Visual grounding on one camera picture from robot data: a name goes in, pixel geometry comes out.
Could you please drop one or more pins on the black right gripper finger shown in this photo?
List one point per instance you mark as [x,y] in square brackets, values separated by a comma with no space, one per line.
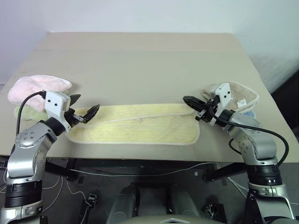
[192,100]
[195,107]

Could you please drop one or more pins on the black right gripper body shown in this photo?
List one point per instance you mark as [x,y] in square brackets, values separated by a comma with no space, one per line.
[206,112]

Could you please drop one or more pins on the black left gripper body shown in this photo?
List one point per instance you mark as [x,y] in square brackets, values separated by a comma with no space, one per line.
[74,118]

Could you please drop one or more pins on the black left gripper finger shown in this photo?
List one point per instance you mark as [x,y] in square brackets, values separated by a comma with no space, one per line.
[91,114]
[74,99]

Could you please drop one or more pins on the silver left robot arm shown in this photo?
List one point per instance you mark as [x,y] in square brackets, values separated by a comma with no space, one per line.
[25,158]

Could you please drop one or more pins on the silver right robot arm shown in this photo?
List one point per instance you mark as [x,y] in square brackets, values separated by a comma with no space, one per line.
[261,144]

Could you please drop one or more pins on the beige towel with white trim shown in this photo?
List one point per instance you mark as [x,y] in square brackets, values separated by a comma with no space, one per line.
[243,93]

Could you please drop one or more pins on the pink fluffy towel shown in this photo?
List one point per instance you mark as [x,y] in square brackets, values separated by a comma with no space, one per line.
[35,86]

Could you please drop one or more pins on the light green towel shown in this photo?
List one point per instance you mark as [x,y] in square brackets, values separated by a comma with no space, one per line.
[30,114]

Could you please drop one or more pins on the yellow towel with white trim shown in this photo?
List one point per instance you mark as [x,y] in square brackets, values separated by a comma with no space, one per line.
[140,130]

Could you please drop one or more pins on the blue cloth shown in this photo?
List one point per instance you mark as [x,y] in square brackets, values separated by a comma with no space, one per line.
[250,114]

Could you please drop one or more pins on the black floor clamp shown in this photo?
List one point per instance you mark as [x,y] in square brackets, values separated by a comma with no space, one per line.
[213,210]
[93,198]

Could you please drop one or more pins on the grey rounded robot leg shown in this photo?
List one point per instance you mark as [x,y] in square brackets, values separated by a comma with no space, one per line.
[122,203]
[184,201]

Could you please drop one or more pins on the grey robot torso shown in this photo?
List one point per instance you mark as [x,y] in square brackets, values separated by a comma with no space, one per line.
[172,220]

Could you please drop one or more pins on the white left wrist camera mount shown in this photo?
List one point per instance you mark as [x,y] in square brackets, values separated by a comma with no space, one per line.
[54,102]

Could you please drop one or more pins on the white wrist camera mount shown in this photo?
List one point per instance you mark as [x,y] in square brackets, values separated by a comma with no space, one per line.
[224,93]
[54,102]

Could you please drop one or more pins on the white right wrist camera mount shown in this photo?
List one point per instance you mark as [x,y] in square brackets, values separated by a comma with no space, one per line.
[224,93]

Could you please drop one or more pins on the black table frame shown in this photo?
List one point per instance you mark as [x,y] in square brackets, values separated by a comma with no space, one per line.
[140,166]

